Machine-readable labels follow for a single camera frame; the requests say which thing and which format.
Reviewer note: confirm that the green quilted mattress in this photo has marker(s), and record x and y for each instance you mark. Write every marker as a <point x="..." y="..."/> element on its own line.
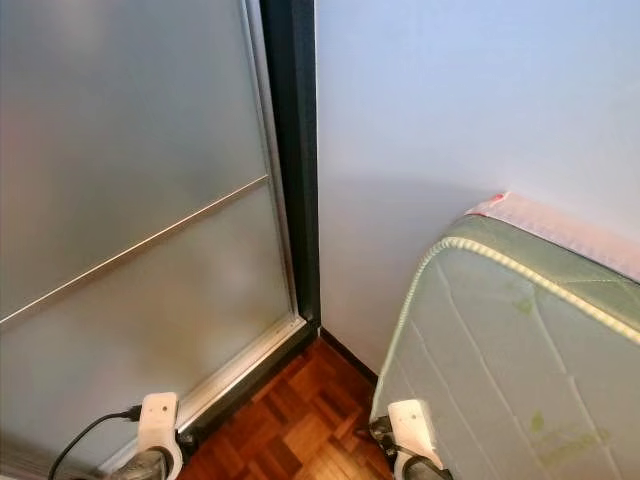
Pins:
<point x="510" y="350"/>

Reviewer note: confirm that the dark door frame post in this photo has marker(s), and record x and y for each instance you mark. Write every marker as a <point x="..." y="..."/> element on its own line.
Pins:
<point x="292" y="150"/>

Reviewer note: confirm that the dark skirting board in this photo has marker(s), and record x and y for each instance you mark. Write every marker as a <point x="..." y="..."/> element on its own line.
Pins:
<point x="348" y="352"/>

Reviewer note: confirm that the frosted glass sliding door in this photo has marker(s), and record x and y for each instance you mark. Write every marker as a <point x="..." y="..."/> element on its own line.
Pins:
<point x="130" y="150"/>

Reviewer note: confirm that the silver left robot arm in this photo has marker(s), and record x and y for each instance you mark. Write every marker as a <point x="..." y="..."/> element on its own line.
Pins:
<point x="152" y="468"/>

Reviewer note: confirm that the pink mattress cover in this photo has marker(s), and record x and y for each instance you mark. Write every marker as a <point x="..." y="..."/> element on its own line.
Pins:
<point x="570" y="222"/>

